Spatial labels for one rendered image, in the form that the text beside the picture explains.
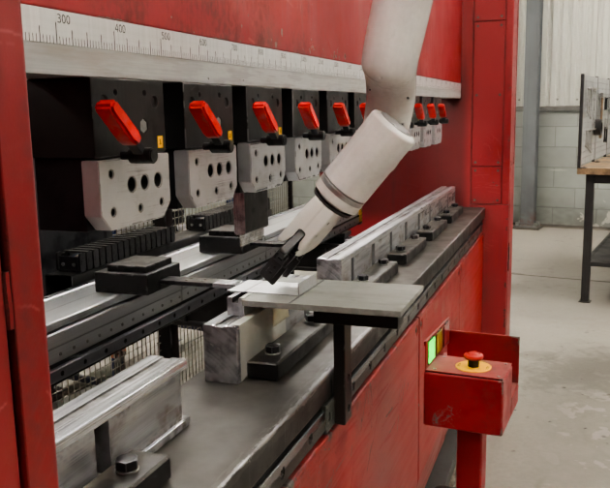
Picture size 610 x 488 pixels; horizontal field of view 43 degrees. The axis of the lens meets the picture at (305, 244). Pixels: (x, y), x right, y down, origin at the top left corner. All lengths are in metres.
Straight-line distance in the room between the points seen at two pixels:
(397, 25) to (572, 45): 7.49
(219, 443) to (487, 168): 2.51
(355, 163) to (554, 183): 7.54
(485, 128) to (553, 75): 5.32
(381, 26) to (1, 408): 0.89
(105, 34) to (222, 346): 0.56
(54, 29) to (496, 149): 2.72
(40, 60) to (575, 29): 8.04
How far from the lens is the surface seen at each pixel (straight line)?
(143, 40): 0.94
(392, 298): 1.24
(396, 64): 1.18
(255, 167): 1.21
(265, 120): 1.18
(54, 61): 0.80
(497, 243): 3.41
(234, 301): 1.28
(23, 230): 0.43
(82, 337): 1.32
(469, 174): 3.38
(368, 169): 1.20
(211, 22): 1.10
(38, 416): 0.46
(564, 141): 8.65
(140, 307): 1.46
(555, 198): 8.71
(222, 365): 1.24
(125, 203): 0.89
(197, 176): 1.03
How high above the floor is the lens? 1.30
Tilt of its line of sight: 10 degrees down
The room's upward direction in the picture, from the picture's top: 1 degrees counter-clockwise
